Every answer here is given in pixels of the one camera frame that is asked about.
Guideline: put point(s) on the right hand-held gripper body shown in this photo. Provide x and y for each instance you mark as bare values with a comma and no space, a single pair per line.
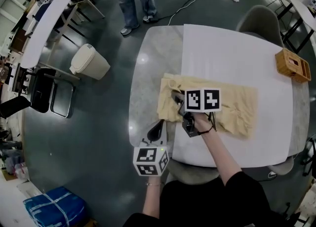
202,100

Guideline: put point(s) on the wicker organizer basket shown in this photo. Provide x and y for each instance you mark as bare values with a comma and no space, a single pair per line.
291,66

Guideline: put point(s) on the black folding chair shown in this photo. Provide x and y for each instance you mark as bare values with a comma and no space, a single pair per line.
40,92

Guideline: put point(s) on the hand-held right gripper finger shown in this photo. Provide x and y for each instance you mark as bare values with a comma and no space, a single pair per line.
179,97

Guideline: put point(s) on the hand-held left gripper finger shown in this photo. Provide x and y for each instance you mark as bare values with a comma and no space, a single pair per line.
148,140
163,139

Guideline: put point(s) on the person's left forearm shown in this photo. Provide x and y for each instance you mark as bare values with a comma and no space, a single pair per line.
151,199

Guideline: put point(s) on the black wrist band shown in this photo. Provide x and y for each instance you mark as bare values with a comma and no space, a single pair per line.
205,131

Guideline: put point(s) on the person's black clothing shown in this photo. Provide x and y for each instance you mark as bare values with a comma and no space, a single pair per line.
197,203

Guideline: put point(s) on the white table black legs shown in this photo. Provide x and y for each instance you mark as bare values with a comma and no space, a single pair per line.
303,11

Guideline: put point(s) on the grey shell chair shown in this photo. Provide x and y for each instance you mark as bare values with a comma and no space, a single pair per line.
192,171
284,166
259,23

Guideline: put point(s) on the cream yellow cloth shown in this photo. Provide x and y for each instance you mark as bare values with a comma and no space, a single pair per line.
237,105

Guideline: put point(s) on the white paper sheet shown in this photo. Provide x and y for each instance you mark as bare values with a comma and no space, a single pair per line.
234,55

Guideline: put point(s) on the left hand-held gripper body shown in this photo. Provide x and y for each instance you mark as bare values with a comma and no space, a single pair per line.
148,157

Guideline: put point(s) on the beige trash bin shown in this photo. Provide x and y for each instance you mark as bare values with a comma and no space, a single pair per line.
91,65

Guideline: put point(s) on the person's right forearm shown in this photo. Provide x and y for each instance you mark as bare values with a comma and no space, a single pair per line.
217,154

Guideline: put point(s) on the long white desk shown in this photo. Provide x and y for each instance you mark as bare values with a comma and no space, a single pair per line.
47,23

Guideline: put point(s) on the person's right hand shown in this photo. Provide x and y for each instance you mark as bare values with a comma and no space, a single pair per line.
203,122

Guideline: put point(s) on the blue wrapped bundle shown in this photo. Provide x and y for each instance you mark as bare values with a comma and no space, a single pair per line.
56,208

